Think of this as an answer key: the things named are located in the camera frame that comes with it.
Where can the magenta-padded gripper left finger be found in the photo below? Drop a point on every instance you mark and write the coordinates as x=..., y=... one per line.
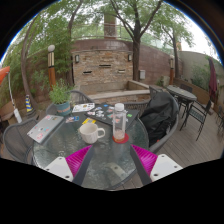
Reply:
x=78, y=160

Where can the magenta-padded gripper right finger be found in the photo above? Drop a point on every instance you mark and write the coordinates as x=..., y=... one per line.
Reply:
x=146, y=160

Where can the clear plastic bottle white cap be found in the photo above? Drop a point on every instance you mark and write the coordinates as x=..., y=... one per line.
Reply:
x=119, y=121

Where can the flat round red coaster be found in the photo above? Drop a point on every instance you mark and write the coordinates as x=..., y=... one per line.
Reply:
x=126, y=140

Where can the white ribbed ceramic mug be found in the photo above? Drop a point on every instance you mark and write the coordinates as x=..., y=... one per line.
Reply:
x=89, y=133

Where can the small blue printed card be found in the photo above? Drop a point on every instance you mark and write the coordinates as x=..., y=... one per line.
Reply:
x=71, y=119

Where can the black jacket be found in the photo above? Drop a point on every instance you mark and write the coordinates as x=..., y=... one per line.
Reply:
x=158, y=116

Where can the silver laptop with stickers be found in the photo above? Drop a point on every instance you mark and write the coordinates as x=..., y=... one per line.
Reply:
x=45, y=128

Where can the black laptop with stickers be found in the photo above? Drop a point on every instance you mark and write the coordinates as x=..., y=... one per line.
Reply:
x=101, y=113

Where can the white printed paper sheet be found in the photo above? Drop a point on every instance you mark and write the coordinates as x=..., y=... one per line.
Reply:
x=83, y=107

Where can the green plant in blue pot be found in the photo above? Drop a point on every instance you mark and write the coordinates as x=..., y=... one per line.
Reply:
x=60, y=93

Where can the black metal patio chair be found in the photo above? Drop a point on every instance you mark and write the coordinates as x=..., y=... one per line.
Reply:
x=200, y=115

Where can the blue yellow striped cone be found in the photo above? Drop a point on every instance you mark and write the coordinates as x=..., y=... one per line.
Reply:
x=29, y=104

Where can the round dark patio table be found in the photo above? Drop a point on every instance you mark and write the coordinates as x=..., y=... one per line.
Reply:
x=181, y=92

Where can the wooden bench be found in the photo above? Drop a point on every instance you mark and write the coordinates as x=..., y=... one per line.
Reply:
x=6, y=110

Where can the dark-trunked tree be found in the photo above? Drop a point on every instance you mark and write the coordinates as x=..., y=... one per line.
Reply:
x=136, y=60

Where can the leaning grey-trunked tree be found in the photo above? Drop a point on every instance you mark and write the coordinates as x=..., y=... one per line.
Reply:
x=25, y=73

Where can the closed maroon patio umbrella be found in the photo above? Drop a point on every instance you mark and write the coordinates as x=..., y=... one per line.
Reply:
x=213, y=80

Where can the orange patio umbrella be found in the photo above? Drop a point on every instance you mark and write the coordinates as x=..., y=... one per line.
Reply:
x=2, y=71

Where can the grey wall utility box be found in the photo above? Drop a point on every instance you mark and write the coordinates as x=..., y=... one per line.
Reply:
x=142, y=74

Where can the wooden lamp post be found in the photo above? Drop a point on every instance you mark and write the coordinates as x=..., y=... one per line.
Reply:
x=172, y=70

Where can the wooden lamp post globe light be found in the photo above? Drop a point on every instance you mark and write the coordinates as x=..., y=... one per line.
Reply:
x=52, y=70

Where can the black wall lantern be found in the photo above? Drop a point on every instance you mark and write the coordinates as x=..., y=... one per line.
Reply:
x=129, y=57
x=77, y=58

